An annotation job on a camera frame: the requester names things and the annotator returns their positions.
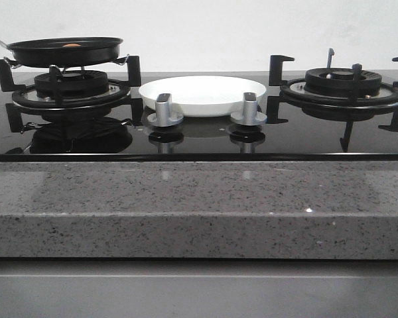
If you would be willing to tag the black frying pan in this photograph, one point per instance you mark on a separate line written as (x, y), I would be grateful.
(45, 52)

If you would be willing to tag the black glass gas stove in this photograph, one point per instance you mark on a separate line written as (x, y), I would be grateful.
(120, 133)

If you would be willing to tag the white ceramic plate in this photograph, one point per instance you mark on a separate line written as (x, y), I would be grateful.
(202, 96)

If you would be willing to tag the silver stove knob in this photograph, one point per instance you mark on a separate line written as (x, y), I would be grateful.
(163, 116)
(249, 116)

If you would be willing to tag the left silver stove knob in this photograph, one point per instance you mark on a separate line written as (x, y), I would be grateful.
(163, 116)

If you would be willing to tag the right silver stove knob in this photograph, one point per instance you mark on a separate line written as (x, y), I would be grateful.
(249, 116)

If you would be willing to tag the left black burner with grate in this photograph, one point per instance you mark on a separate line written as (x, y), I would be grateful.
(64, 96)

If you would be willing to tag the fried egg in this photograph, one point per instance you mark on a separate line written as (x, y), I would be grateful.
(71, 45)

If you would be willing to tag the right black burner with grate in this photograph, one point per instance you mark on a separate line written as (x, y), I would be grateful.
(343, 89)

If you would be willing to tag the black burner with grate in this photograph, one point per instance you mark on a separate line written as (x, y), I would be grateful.
(343, 89)
(64, 96)

